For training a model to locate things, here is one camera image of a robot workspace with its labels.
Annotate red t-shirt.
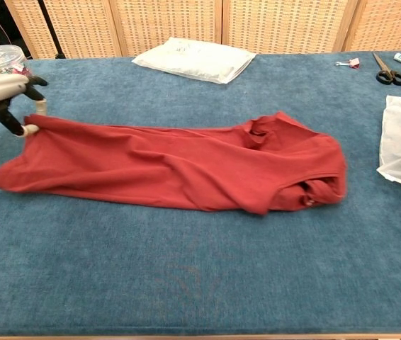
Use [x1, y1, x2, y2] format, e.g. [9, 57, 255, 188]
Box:
[0, 110, 347, 216]

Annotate wicker folding screen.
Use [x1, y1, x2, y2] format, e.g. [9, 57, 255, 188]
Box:
[4, 0, 401, 60]

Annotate white labelled plastic bag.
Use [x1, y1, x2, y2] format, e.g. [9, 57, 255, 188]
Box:
[131, 36, 257, 85]

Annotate blue table cover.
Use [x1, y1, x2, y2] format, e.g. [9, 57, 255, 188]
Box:
[0, 49, 401, 337]

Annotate pink binder clip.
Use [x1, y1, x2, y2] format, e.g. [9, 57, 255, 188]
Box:
[335, 58, 361, 69]

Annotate black handled scissors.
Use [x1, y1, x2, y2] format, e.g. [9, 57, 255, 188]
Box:
[372, 52, 401, 86]

